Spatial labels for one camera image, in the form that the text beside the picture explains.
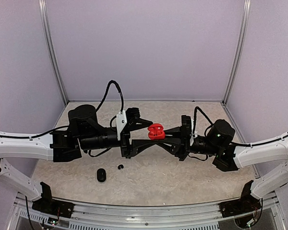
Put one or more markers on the right aluminium corner post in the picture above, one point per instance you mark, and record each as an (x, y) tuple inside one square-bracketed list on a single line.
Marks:
[(238, 51)]

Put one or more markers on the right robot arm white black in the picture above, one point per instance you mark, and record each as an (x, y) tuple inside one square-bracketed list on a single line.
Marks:
[(230, 156)]

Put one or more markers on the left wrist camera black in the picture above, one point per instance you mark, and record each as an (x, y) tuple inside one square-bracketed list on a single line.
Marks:
[(132, 114)]

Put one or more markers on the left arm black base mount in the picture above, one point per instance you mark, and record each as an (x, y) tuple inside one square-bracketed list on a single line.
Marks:
[(47, 204)]

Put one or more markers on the aluminium corner post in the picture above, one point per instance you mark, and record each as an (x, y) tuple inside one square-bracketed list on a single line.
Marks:
[(51, 50), (238, 51)]

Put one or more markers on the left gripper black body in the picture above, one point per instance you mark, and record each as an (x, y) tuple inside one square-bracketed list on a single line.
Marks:
[(125, 136)]

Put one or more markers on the red earbud charging case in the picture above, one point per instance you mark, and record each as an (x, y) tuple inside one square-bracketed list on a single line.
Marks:
[(156, 131)]

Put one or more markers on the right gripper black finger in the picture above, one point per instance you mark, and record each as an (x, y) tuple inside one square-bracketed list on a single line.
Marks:
[(172, 148), (173, 133)]

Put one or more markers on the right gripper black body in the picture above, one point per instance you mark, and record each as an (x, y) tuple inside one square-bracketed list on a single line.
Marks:
[(186, 145)]

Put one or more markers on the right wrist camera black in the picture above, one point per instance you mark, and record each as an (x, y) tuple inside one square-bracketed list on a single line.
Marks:
[(186, 124)]

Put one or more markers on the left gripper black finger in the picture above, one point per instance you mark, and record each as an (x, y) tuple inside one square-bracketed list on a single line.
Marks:
[(139, 123), (139, 145)]

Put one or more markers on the black earbud charging case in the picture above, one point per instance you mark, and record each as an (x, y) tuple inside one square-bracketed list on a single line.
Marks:
[(101, 175)]

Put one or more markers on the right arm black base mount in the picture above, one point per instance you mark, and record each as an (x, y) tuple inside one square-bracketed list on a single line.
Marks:
[(246, 203)]

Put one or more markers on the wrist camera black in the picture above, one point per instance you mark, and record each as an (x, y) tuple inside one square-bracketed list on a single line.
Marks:
[(186, 124), (132, 114)]

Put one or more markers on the left aluminium corner post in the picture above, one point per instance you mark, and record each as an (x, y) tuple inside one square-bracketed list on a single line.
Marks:
[(51, 50)]

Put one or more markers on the aluminium front rail frame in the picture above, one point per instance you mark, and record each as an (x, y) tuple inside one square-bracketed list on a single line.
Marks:
[(90, 216)]

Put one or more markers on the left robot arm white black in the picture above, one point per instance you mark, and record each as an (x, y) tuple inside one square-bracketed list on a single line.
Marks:
[(65, 144)]

